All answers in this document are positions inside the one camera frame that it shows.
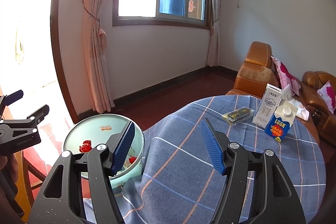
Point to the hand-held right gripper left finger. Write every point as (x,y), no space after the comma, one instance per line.
(123,148)

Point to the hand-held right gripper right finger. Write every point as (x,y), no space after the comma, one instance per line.
(212,148)

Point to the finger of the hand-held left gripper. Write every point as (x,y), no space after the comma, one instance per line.
(42,111)
(14,96)

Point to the mint green cartoon bin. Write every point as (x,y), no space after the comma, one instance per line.
(105,124)

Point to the red plastic bag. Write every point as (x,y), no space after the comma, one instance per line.
(85,146)

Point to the person's left forearm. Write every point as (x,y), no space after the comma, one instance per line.
(10,187)

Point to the blue plaid tablecloth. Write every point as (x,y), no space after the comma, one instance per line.
(183,161)

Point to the wooden stool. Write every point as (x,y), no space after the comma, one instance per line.
(29,176)

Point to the dark clear snack packet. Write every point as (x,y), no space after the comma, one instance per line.
(237,115)

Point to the tall white milk carton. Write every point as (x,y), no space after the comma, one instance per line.
(267,106)

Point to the blue gable-top carton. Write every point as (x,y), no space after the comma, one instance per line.
(279,127)

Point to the pink long curtain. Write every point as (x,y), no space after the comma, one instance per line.
(97,56)

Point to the brown leather chaise sofa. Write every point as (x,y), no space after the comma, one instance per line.
(254,74)

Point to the white cloth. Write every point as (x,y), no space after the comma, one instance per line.
(302,108)

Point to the pink floral pillow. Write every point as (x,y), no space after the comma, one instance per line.
(328,95)
(286,74)

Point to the pale narrow curtain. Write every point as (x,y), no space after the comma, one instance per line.
(214,37)

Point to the red window decal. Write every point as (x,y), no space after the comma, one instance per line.
(192,5)

